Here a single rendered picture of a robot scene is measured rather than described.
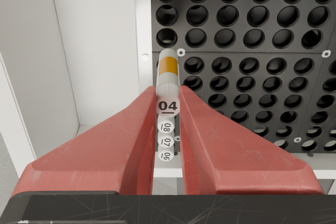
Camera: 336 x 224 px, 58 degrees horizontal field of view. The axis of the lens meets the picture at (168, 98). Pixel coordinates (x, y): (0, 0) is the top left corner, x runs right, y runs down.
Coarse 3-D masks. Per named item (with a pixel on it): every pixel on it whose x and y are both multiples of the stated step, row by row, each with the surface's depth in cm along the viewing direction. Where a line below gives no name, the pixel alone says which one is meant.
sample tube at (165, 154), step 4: (160, 148) 23; (164, 148) 23; (168, 148) 23; (172, 148) 23; (160, 152) 23; (164, 152) 23; (168, 152) 23; (172, 152) 23; (160, 156) 23; (164, 156) 23; (168, 156) 23; (172, 156) 23; (164, 160) 23; (168, 160) 23
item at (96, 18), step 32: (64, 0) 24; (96, 0) 24; (128, 0) 24; (64, 32) 25; (96, 32) 25; (128, 32) 25; (96, 64) 27; (128, 64) 27; (96, 96) 29; (128, 96) 29; (160, 160) 27; (320, 160) 27
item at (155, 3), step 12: (156, 0) 17; (168, 0) 18; (180, 0) 17; (156, 12) 18; (180, 12) 18; (156, 24) 18; (168, 24) 18; (180, 24) 18; (156, 36) 19; (180, 36) 19; (156, 48) 19; (156, 60) 20; (156, 72) 20; (156, 120) 22; (156, 132) 23; (156, 144) 24
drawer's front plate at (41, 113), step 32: (0, 0) 16; (32, 0) 20; (0, 32) 16; (32, 32) 20; (0, 64) 17; (32, 64) 20; (64, 64) 27; (0, 96) 18; (32, 96) 20; (64, 96) 27; (0, 128) 19; (32, 128) 20; (64, 128) 27; (32, 160) 21
